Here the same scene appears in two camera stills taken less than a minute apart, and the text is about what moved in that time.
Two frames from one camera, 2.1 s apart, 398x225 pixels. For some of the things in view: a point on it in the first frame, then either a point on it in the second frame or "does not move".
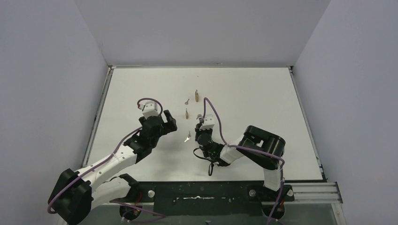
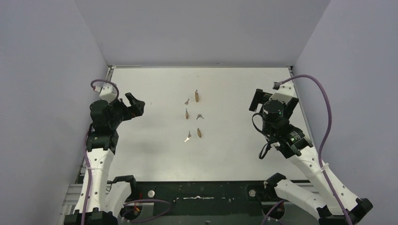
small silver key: (187, 138) does not move
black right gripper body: (198, 131) → (290, 104)
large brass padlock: (196, 95) does not move
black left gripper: (163, 124) → (129, 108)
